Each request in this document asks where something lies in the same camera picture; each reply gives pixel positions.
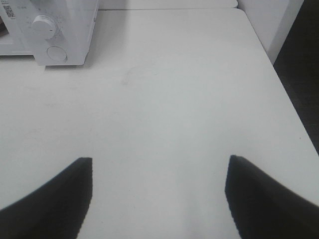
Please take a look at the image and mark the upper white microwave knob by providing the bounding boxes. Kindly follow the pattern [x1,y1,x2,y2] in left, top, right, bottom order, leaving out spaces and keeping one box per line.
[30,0,51,8]

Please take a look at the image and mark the white rear table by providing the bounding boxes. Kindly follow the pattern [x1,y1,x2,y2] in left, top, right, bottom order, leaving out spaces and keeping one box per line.
[99,0,238,10]

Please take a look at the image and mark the white microwave knob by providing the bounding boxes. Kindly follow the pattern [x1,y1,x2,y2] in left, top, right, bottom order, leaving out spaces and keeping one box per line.
[31,15,57,40]
[30,0,51,8]

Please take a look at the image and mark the round white door button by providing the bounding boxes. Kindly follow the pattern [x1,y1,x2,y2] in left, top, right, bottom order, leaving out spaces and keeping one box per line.
[47,46,67,61]

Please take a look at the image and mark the white microwave oven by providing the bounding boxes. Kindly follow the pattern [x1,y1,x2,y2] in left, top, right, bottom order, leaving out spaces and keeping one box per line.
[0,0,99,66]

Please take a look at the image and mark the lower white microwave knob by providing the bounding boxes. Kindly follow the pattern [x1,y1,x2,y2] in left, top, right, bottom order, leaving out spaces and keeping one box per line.
[31,15,57,40]

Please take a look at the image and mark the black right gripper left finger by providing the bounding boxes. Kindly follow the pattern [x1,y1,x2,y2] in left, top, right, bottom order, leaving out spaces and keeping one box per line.
[0,157,93,239]

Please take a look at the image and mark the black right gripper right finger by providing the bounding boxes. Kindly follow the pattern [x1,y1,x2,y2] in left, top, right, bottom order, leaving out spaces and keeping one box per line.
[225,155,319,239]

